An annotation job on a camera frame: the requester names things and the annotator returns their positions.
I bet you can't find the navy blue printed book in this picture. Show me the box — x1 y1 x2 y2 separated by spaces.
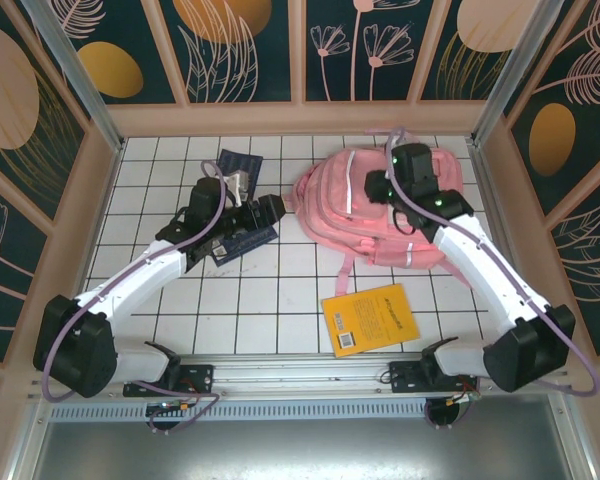
214 148 265 201
205 223 277 267

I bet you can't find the pink backpack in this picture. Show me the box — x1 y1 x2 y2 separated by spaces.
290 126 465 297

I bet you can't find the yellow book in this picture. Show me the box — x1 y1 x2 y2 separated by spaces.
320 282 421 359

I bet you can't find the grey metal sheet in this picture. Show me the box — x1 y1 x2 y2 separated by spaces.
9 419 599 480

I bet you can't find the aluminium corner post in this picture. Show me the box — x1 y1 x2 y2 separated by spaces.
20 0 127 155
471 0 565 147

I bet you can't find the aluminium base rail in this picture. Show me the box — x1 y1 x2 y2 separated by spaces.
27 351 575 401

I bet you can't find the perforated grey cable duct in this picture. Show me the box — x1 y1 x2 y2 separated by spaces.
49 402 556 422

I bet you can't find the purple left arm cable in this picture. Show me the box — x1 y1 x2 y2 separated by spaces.
32 159 224 436

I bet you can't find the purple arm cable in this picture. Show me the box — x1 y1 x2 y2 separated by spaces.
383 126 600 401
32 159 224 436

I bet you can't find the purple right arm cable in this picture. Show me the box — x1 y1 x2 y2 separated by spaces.
383 126 600 401

